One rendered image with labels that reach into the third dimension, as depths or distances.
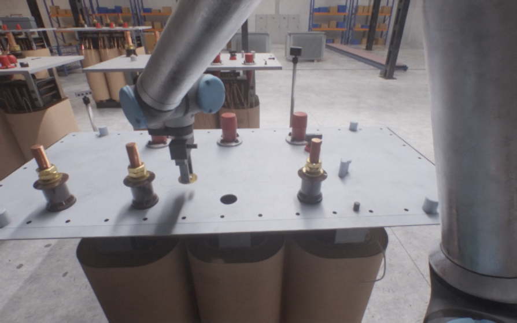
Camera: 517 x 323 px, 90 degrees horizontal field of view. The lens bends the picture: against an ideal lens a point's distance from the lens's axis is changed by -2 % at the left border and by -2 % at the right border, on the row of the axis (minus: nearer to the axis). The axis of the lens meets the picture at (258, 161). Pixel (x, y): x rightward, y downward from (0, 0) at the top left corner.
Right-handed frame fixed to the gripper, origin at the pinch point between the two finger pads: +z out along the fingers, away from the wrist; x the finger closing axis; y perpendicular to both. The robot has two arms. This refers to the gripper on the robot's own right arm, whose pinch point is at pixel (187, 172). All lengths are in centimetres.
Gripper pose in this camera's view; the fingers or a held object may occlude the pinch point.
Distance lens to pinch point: 90.4
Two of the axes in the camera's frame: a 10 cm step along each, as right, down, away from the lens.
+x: -0.5, -4.8, 8.7
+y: 10.0, -0.3, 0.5
